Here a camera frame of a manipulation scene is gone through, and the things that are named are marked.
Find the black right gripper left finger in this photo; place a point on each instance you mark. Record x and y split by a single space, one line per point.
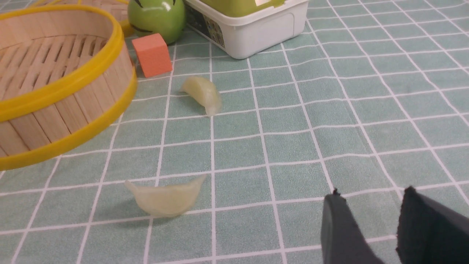
342 241

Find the green checked tablecloth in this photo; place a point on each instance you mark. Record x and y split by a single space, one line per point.
371 98

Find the green apple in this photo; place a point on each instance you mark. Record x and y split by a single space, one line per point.
166 17

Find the orange foam cube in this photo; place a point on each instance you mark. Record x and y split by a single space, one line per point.
153 55

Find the pale dumpling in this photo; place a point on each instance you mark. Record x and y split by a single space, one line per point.
204 92
167 201

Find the white box with green lid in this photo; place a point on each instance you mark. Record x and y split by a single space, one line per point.
243 28

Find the bamboo steamer tray yellow rim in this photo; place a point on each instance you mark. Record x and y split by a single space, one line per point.
66 75

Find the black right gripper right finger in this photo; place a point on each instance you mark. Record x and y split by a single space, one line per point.
431 233

